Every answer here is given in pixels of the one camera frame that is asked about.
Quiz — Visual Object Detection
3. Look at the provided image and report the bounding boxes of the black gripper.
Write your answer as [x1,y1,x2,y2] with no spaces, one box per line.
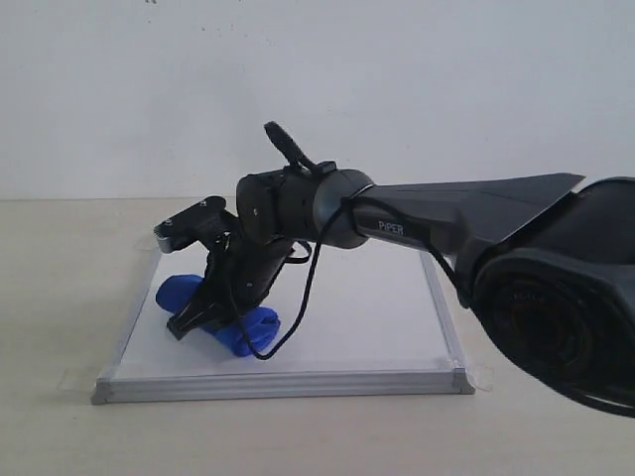
[166,232,294,340]

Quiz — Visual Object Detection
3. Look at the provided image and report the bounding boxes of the blue microfibre cloth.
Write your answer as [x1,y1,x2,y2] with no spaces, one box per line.
[155,274,281,357]

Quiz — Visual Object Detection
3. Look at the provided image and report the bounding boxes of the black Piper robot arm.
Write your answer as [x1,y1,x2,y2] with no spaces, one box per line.
[154,164,634,417]

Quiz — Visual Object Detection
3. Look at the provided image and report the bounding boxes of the clear tape back left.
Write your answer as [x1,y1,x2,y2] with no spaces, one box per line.
[134,235,158,252]

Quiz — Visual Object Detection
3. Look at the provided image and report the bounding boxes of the clear tape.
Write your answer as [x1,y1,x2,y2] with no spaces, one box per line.
[134,235,158,252]
[444,358,495,395]

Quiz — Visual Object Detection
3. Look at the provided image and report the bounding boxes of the clear tape front right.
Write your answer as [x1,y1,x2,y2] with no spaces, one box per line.
[444,358,495,395]

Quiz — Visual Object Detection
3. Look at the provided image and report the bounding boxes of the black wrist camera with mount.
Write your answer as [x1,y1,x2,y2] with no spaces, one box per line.
[154,195,238,254]

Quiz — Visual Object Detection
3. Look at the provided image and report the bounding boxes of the white board with aluminium frame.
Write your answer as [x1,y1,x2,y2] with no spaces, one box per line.
[91,242,465,405]

